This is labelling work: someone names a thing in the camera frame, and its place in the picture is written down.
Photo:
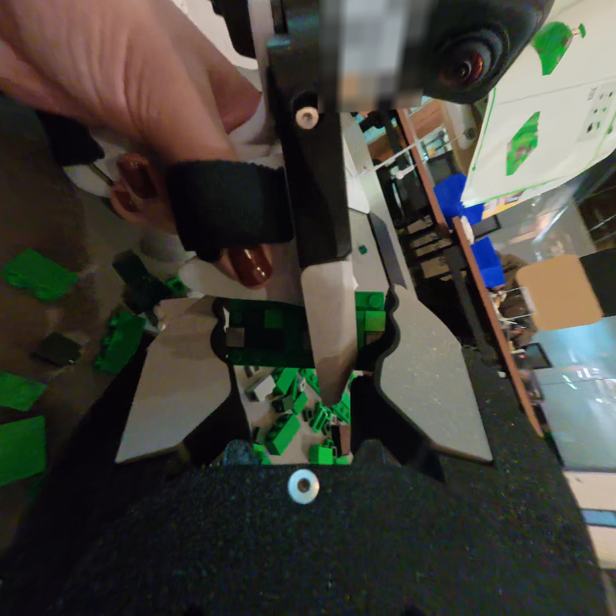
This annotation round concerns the checkered green brick plate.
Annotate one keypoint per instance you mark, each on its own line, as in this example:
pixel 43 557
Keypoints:
pixel 269 337

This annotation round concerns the pile of green bricks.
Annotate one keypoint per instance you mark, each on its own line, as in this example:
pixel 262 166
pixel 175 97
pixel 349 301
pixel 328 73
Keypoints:
pixel 284 428

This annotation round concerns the black desk panel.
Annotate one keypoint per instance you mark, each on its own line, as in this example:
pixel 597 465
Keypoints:
pixel 385 245

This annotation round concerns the wooden edged table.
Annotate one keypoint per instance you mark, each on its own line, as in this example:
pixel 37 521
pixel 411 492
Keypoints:
pixel 495 317
pixel 423 163

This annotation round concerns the grey desk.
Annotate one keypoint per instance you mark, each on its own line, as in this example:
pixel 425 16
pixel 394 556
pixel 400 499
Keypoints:
pixel 86 226

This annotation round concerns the blue plastic bin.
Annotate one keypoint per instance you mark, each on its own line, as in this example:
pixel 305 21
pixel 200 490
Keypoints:
pixel 488 262
pixel 455 197

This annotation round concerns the white crumpled cloth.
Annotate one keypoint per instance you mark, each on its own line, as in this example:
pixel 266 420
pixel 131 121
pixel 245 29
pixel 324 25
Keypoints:
pixel 467 228

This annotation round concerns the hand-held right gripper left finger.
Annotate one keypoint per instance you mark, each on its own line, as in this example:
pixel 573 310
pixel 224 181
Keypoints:
pixel 178 385

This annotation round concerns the small black screen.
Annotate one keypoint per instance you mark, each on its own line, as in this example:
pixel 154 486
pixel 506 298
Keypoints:
pixel 536 356

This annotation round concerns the instruction booklet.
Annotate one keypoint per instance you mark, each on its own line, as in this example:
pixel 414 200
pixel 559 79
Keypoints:
pixel 553 120

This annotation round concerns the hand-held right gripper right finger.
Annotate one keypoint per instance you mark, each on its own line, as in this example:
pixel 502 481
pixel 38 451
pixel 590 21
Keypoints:
pixel 433 385

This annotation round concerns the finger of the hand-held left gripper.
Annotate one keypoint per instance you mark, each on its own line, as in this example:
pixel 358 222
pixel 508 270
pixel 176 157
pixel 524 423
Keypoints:
pixel 332 327

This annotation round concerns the person's left hand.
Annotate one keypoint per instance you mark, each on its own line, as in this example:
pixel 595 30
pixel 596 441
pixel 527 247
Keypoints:
pixel 120 72

